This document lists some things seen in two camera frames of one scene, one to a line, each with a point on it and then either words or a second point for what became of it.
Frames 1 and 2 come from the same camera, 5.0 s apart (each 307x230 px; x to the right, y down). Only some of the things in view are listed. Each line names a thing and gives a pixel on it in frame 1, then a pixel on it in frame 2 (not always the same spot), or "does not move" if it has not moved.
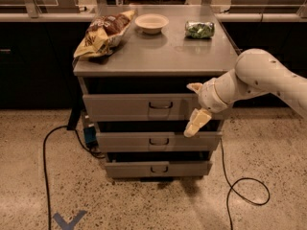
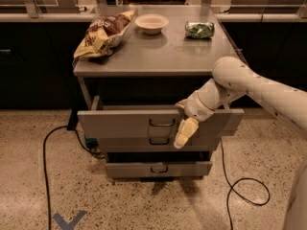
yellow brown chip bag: (102, 33) does not move
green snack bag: (200, 30) does not move
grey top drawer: (144, 106) → (155, 124)
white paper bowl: (152, 23) does not move
